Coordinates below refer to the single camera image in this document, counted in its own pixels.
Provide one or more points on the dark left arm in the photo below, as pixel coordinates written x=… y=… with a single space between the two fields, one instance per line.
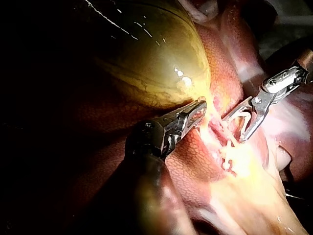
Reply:
x=149 y=195

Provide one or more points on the left arm instrument jaw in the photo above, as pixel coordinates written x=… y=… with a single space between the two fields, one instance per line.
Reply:
x=194 y=107
x=193 y=122

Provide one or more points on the dark red liver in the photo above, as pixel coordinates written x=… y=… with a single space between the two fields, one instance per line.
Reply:
x=221 y=63

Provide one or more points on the right arm instrument jaw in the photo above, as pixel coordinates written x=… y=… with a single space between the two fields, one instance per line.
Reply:
x=238 y=110
x=255 y=124

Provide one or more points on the right arm instrument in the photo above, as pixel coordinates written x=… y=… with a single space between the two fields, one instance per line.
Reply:
x=281 y=83

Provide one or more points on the left arm instrument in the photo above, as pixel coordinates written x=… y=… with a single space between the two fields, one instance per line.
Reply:
x=149 y=137

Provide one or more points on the thin tube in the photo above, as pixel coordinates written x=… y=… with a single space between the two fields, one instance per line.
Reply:
x=223 y=126
x=207 y=137

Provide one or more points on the white clip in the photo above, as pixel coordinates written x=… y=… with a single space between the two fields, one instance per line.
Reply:
x=248 y=118
x=228 y=148
x=228 y=166

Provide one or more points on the pale fatty tissue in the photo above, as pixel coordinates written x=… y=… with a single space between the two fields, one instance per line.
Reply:
x=254 y=195
x=199 y=11

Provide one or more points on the gallbladder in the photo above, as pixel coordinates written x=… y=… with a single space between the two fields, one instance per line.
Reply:
x=156 y=63

